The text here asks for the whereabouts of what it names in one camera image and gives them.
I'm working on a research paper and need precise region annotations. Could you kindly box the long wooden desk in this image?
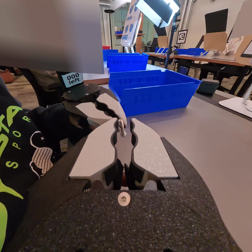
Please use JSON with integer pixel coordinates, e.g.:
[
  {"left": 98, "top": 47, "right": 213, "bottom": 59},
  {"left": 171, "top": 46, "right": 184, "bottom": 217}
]
[{"left": 144, "top": 51, "right": 252, "bottom": 97}]

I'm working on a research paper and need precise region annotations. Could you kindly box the black floor lamp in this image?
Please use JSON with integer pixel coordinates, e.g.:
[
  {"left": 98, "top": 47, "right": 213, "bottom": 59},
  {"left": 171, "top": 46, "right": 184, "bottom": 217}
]
[{"left": 104, "top": 9, "right": 115, "bottom": 50}]

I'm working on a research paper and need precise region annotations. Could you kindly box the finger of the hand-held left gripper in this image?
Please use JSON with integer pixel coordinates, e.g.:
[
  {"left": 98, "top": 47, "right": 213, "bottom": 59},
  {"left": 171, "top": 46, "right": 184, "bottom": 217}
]
[
  {"left": 75, "top": 102, "right": 119, "bottom": 129},
  {"left": 96, "top": 93, "right": 128, "bottom": 127}
]

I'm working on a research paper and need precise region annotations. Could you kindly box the long thin silver bolt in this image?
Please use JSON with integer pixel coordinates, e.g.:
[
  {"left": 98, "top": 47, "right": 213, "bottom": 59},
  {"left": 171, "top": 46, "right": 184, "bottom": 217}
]
[{"left": 119, "top": 121, "right": 127, "bottom": 137}]

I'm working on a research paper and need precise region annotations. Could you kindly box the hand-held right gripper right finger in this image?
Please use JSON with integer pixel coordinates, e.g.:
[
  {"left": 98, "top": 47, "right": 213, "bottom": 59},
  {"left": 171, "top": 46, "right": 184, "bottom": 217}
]
[{"left": 129, "top": 117, "right": 179, "bottom": 185}]

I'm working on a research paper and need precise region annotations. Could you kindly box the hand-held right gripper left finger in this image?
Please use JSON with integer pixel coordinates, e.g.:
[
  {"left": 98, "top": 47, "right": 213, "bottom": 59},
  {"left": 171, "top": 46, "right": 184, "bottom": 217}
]
[{"left": 69, "top": 117, "right": 123, "bottom": 185}]

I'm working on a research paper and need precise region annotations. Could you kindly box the person's left forearm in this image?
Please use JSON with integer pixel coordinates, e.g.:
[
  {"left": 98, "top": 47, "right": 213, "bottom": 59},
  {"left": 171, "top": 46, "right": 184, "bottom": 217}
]
[{"left": 27, "top": 103, "right": 85, "bottom": 144}]

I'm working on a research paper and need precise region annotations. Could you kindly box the roll-up banner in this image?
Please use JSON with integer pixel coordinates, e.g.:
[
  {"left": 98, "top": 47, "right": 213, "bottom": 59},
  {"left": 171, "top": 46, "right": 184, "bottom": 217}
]
[{"left": 120, "top": 0, "right": 143, "bottom": 48}]

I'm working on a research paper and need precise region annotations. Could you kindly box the studio light on stand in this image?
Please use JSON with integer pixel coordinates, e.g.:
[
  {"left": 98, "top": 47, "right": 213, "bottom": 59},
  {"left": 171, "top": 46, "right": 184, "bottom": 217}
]
[{"left": 135, "top": 0, "right": 182, "bottom": 70}]

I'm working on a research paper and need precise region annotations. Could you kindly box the white sign stand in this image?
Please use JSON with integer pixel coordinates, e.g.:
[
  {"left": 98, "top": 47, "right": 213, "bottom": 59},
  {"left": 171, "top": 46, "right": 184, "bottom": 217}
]
[{"left": 219, "top": 85, "right": 252, "bottom": 119}]

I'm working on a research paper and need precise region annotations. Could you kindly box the grey tool case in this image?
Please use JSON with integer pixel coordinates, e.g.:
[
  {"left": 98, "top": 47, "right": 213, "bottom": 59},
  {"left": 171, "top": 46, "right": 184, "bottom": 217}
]
[{"left": 197, "top": 78, "right": 220, "bottom": 95}]

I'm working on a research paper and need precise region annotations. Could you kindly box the black printed shirt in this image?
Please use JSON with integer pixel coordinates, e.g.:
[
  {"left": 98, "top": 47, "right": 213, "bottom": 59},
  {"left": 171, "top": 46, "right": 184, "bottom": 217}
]
[{"left": 0, "top": 77, "right": 69, "bottom": 246}]

